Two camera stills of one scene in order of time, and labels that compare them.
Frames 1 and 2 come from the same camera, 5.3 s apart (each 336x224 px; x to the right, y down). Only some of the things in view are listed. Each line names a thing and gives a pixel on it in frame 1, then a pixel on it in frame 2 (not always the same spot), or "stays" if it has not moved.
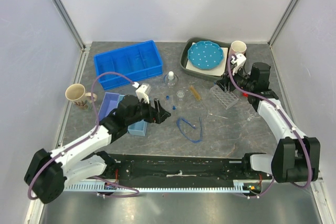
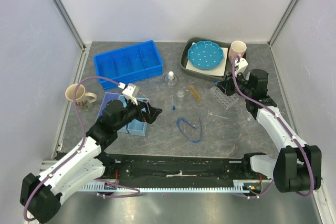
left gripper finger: x=159 y=107 -> x=147 y=106
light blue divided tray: x=109 y=103 stays
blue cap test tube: x=174 y=107 stays
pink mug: x=237 y=46 stays
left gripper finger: x=164 y=115 -> x=154 y=113
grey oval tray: x=198 y=74 stays
